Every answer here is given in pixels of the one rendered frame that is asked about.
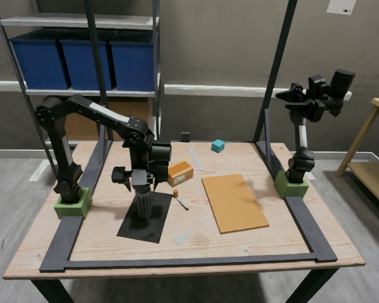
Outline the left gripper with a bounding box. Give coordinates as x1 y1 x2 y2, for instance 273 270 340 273
275 83 330 122

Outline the dark grey metal post with diagonal brace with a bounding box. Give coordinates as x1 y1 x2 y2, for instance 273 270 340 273
84 0 298 165

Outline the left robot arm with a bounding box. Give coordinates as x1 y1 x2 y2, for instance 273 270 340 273
284 69 356 183

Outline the brown cardboard box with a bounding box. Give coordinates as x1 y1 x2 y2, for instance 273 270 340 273
168 160 194 187

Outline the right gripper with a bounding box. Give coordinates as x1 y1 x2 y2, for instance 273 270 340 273
111 159 168 192

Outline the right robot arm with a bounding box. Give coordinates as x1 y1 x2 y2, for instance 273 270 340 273
34 94 172 204

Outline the wooden cutting board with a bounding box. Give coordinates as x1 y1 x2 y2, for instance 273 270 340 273
202 174 270 235

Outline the teal box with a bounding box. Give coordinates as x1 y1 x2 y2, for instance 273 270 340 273
211 140 225 153

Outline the black rectangular mat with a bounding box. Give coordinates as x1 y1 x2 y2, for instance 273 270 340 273
116 191 173 244

